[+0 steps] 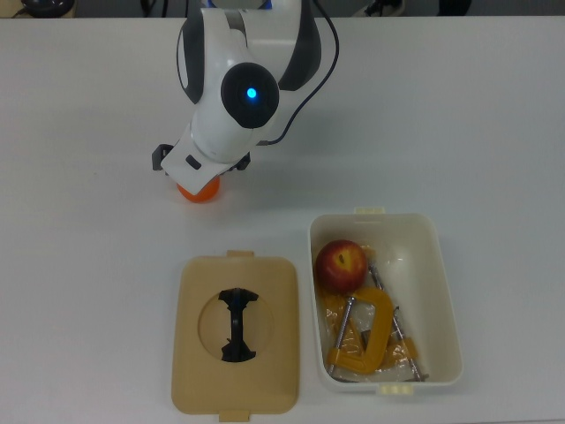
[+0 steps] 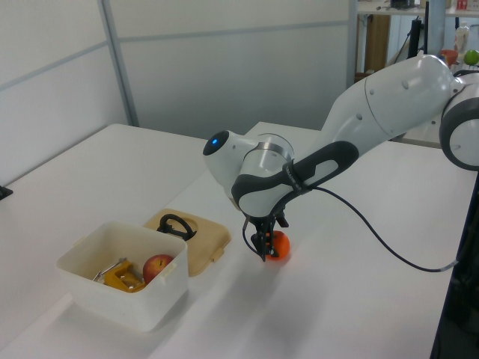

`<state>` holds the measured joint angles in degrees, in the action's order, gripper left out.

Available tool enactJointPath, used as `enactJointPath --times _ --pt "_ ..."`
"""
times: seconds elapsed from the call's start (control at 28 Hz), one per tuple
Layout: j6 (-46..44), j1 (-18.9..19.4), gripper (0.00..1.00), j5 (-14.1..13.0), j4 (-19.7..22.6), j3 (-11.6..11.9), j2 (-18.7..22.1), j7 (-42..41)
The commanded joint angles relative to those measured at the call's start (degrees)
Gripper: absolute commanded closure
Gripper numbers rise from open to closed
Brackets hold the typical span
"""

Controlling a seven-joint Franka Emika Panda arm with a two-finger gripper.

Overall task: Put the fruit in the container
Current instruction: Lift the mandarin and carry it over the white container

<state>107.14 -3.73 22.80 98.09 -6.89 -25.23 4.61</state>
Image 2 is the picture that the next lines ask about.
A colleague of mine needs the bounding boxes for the black upright post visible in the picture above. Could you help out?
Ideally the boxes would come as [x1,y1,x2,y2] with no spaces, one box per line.
[429,179,479,359]

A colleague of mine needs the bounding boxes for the beige plastic lid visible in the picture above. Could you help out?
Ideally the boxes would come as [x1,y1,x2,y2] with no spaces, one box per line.
[143,208,232,277]

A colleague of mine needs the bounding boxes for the black lid handle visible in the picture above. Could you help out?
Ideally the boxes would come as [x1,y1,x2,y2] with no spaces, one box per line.
[156,213,198,242]

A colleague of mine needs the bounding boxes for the wooden cabinet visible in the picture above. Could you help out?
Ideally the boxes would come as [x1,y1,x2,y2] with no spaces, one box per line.
[363,13,391,75]

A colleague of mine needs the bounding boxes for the black cable strap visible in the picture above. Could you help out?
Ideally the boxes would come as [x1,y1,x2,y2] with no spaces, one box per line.
[281,159,312,195]

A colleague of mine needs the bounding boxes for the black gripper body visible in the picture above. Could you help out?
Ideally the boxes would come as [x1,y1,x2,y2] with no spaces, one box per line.
[246,208,286,233]

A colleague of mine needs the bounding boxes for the grey partition frame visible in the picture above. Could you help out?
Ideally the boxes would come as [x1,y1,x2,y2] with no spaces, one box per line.
[97,0,140,128]

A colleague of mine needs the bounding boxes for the black monitor stand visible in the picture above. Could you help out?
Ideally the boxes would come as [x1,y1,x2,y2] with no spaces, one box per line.
[409,1,430,58]

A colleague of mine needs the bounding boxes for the red apple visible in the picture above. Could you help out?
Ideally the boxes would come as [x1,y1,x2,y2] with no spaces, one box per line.
[142,254,175,285]

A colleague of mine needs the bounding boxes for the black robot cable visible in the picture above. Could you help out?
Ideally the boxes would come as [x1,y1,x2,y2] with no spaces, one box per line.
[241,185,460,273]

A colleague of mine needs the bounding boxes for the small yellow C-clamp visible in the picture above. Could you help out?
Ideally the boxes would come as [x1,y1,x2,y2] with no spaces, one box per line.
[92,257,147,294]

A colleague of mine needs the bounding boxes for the orange mandarin fruit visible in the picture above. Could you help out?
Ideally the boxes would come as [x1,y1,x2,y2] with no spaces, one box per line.
[264,230,291,261]

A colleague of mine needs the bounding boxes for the white plastic container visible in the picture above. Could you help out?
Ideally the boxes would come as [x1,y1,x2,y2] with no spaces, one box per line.
[55,221,189,333]

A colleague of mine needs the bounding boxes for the white bottle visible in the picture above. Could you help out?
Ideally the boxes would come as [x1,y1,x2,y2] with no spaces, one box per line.
[454,21,471,57]

